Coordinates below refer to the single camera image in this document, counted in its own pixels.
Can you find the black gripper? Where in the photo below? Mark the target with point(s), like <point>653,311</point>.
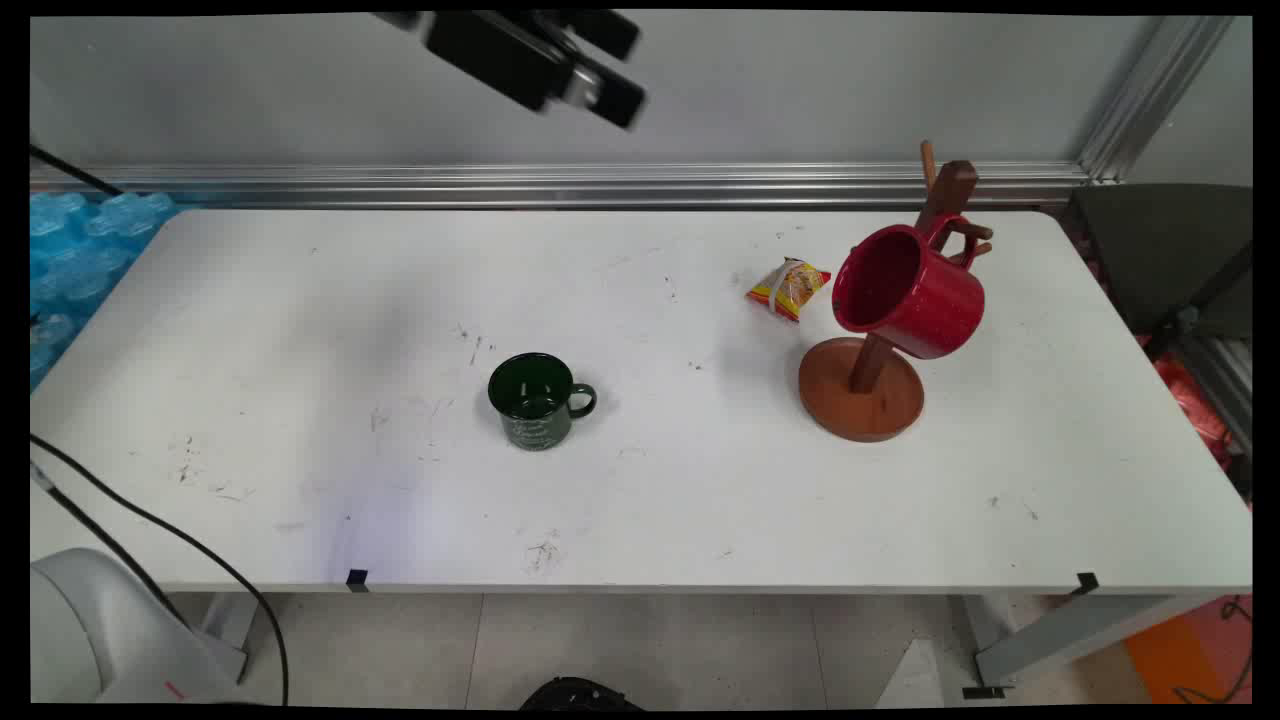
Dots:
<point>490,52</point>

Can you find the red enamel mug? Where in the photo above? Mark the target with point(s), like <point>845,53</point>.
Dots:
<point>915,295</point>

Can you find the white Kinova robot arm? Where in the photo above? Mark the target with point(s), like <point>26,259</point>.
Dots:
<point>95,630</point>

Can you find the yellow red snack packet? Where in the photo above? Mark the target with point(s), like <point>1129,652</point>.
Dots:
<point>790,287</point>

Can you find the dark green enamel mug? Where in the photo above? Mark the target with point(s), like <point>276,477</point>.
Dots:
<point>535,402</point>

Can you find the brown wooden mug tree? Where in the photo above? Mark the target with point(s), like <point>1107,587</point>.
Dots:
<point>865,395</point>

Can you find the blue bubble wrap sheet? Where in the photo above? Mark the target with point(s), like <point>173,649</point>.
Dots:
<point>75,260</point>

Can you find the black tape piece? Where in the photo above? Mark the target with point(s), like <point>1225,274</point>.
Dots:
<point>1087,583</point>
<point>356,579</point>

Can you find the dark grey chair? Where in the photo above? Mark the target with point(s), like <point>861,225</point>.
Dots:
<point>1160,250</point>

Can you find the black round floor object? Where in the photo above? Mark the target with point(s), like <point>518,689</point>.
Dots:
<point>580,695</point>

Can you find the red plastic bag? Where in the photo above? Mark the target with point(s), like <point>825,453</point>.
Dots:
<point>1195,405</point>

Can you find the grey metal table leg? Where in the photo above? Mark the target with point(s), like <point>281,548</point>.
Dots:
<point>1070,630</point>
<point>232,630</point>

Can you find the orange floor mat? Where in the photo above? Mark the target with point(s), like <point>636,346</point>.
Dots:
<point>1190,655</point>

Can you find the horizontal aluminium frame rail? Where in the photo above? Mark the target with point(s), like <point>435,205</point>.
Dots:
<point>560,185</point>

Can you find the slanted aluminium frame post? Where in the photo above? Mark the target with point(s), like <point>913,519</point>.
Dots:
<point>1150,95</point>

